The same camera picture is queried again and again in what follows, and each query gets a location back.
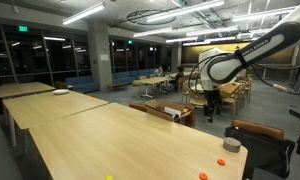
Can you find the black bag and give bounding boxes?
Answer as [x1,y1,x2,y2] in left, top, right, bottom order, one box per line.
[224,126,296,180]

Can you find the light wooden table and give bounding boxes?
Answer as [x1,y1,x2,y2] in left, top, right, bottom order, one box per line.
[2,89,110,156]
[0,81,56,116]

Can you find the brown wooden chair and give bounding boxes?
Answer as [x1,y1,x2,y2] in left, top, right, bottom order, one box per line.
[144,99,197,129]

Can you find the white round device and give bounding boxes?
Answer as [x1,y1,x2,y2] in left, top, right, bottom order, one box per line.
[222,137,242,154]

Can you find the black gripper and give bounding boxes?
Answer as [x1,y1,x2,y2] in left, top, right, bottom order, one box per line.
[203,89,222,124]

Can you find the seated person dark clothes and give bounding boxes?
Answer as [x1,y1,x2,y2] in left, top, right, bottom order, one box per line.
[168,65,185,93]

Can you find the long wooden dining table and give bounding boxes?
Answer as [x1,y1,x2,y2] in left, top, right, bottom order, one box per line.
[189,73,242,98]

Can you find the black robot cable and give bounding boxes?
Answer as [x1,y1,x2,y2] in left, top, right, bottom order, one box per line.
[188,49,300,98]

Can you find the wooden cafe table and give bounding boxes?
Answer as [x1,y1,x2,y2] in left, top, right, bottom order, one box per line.
[136,75,171,99]

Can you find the white paper sheet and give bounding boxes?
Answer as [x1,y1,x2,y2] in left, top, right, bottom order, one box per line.
[163,106,183,120]

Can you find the blue sofa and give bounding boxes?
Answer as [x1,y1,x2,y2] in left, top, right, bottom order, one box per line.
[64,75,100,94]
[111,68,158,84]

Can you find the seated person light shirt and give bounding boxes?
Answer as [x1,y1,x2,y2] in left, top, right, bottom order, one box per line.
[153,65,165,78]

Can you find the linear ceiling light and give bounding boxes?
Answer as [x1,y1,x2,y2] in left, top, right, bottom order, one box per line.
[145,0,225,24]
[231,5,298,23]
[165,36,198,44]
[62,1,106,26]
[185,26,239,38]
[133,27,174,38]

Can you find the brown padded chair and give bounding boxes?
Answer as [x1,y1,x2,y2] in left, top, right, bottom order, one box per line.
[128,102,148,113]

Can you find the white plate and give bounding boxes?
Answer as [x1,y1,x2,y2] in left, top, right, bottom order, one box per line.
[52,88,70,96]

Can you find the wooden dining chair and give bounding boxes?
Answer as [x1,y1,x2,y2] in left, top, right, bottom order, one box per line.
[241,78,254,103]
[180,80,191,104]
[189,90,207,116]
[219,89,239,118]

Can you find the low wooden bench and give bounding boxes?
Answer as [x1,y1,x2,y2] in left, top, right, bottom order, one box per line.
[106,81,128,93]

